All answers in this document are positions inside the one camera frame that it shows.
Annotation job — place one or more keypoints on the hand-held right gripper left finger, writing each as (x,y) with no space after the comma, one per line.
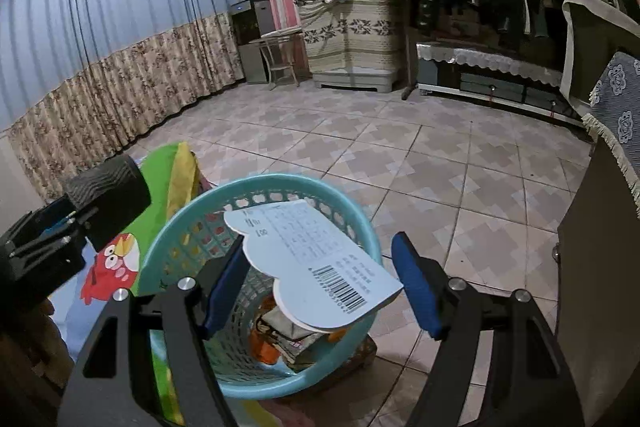
(227,287)

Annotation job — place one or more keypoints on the low grey cabinet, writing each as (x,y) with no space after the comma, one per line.
(490,84)

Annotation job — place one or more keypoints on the round-top metal stool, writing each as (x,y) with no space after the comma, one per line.
(280,34)

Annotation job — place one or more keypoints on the blue and floral curtain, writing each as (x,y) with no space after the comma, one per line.
(125,72)

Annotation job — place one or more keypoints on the orange packet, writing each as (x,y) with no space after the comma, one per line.
(262,347)

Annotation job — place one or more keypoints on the cloth-covered cabinet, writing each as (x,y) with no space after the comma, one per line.
(350,42)

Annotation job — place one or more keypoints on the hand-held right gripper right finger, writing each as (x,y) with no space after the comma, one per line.
(415,282)

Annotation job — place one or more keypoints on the grey water dispenser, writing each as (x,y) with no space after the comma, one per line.
(250,57)

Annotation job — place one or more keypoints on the items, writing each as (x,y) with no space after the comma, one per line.
(295,342)

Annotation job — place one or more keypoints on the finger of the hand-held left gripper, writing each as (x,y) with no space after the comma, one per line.
(45,246)
(55,213)

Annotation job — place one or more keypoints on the cartoon bird play mat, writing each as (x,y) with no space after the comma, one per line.
(155,187)

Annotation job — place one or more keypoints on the metal clothes rack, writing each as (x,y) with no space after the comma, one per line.
(411,72)

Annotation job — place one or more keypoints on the black textured pouch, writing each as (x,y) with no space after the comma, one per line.
(110,192)

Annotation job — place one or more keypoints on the brown wooden furniture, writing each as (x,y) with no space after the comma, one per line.
(590,307)

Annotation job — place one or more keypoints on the teal plastic basket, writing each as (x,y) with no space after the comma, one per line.
(280,382)

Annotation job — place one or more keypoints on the white lace cloth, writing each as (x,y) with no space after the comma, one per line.
(475,57)

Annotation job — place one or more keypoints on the dark chair beige trim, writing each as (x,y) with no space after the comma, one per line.
(600,57)

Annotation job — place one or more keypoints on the blue fringed lace cloth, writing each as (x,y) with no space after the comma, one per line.
(620,107)

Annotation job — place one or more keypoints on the white scalloped card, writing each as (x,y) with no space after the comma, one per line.
(310,267)

